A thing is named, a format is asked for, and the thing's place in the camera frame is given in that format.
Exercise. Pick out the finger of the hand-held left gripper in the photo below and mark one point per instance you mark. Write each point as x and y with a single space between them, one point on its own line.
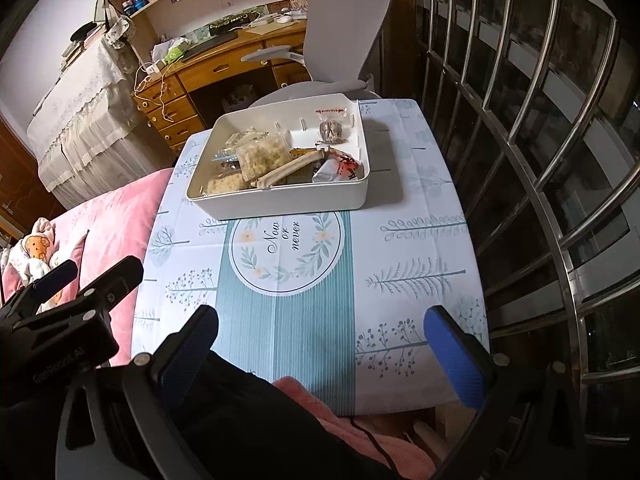
52 280
112 282

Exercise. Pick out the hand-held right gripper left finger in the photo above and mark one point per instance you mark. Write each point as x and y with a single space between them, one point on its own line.
185 360

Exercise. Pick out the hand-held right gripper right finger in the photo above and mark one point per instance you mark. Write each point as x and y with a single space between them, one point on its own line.
455 360

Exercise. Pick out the clear yellow cracker packet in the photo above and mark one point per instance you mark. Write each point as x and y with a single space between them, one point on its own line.
225 184
262 157

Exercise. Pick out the white plastic storage box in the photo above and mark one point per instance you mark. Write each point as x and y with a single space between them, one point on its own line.
280 205

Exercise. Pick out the large clear bread packet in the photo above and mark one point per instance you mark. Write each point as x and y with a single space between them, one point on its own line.
235 142

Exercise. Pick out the beige wafer packet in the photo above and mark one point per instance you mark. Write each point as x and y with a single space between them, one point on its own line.
287 170

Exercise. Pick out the white red printed snack packet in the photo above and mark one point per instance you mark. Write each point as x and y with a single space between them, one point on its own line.
335 170

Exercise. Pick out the orange fried snack packet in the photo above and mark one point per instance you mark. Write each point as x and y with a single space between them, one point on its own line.
305 151

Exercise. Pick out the dark dried fruit packet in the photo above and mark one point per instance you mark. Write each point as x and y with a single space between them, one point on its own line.
332 130

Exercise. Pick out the stuffed toy doll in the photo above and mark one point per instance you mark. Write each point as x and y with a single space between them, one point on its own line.
35 250

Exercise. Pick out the pink cushion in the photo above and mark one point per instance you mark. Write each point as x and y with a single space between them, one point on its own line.
110 220

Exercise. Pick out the tree printed tablecloth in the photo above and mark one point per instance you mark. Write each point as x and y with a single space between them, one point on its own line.
425 270

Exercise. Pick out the person's black clothing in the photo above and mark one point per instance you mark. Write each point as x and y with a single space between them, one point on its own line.
275 435

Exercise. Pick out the pink fleece cloth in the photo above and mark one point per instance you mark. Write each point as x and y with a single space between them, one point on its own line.
340 410

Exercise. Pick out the lace covered cabinet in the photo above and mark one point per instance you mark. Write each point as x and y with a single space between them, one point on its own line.
85 120

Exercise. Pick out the white plastic bag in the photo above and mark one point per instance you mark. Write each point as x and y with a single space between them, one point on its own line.
240 99

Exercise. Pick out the green tissue pack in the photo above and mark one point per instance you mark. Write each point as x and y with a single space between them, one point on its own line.
177 54

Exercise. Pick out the wooden desk with drawers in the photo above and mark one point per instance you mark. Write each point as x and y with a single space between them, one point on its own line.
220 67

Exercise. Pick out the floral fabric bag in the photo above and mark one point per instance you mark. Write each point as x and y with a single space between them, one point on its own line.
120 31

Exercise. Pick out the black keyboard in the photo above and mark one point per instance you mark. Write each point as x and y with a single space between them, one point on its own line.
210 46

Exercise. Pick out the metal window grille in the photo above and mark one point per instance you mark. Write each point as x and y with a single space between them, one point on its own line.
540 110

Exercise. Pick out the grey office chair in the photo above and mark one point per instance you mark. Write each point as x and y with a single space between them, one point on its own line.
345 25

